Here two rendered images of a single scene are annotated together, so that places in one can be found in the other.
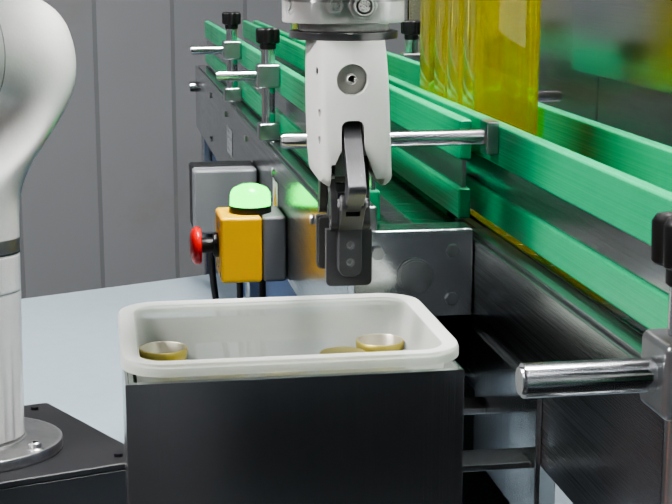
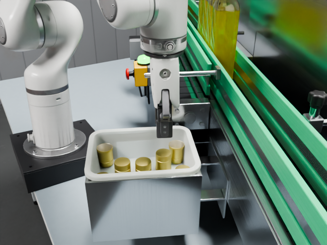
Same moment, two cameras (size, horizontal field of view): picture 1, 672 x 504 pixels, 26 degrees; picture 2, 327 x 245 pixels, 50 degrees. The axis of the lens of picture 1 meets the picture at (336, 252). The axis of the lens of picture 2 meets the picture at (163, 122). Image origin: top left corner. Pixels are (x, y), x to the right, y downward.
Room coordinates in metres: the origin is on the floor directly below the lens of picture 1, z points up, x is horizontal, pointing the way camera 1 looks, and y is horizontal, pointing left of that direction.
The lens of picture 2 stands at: (0.39, -0.04, 1.41)
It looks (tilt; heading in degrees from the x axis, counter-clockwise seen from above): 30 degrees down; 3
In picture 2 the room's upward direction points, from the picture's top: straight up
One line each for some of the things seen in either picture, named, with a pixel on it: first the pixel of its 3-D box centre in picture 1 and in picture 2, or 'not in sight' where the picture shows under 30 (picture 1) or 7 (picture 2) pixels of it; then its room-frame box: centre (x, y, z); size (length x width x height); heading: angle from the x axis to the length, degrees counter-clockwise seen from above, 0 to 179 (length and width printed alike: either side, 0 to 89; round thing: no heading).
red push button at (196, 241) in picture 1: (205, 245); (130, 74); (1.52, 0.14, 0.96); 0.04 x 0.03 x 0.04; 9
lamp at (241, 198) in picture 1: (250, 197); (143, 59); (1.53, 0.09, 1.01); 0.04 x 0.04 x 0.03
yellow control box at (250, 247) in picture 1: (248, 245); (143, 74); (1.53, 0.09, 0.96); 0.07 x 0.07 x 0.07; 9
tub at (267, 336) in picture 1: (281, 384); (142, 165); (0.98, 0.04, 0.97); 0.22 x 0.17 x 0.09; 99
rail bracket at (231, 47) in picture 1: (216, 58); not in sight; (2.15, 0.18, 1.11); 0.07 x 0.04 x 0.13; 99
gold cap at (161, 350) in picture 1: (163, 376); (105, 155); (1.02, 0.13, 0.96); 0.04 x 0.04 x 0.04
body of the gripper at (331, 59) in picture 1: (343, 98); (163, 73); (1.01, 0.00, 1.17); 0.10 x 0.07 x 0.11; 7
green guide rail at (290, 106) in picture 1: (255, 79); not in sight; (2.01, 0.11, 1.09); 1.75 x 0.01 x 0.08; 9
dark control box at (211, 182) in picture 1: (223, 198); (139, 47); (1.80, 0.14, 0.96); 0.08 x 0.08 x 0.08; 9
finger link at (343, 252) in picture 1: (350, 240); (164, 126); (0.97, -0.01, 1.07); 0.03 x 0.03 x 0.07; 7
